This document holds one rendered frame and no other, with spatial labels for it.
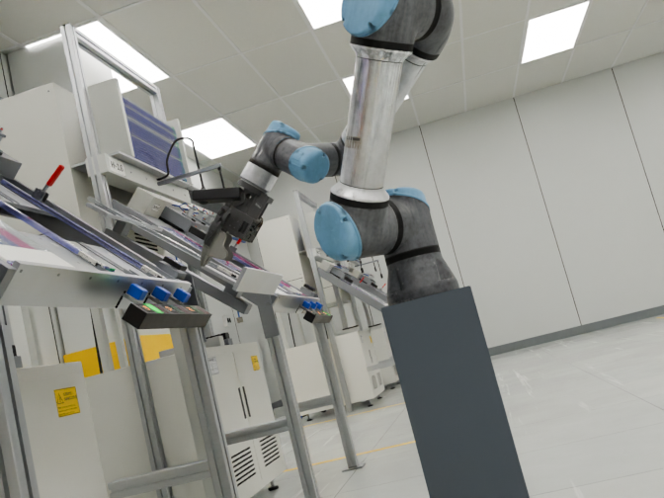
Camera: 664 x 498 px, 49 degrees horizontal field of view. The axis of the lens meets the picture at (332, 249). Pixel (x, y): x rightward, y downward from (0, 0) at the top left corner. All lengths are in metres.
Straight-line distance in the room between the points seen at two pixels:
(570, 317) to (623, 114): 2.53
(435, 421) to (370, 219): 0.40
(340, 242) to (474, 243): 7.73
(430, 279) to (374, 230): 0.15
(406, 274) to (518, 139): 7.89
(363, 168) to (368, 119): 0.09
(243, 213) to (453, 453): 0.66
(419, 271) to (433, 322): 0.11
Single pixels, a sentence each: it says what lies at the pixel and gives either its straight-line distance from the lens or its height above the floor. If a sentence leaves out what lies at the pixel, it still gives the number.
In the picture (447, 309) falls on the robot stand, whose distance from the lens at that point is 1.42.
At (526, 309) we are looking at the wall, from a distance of 9.05.
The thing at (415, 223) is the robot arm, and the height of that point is 0.70.
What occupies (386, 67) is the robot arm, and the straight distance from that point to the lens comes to 1.34.
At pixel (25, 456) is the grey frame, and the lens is 1.13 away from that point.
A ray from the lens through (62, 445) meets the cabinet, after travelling 1.76.
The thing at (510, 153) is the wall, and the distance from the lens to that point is 9.26.
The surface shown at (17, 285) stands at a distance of 1.19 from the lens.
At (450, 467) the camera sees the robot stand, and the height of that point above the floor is 0.23.
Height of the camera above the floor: 0.49
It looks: 8 degrees up
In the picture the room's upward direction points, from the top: 14 degrees counter-clockwise
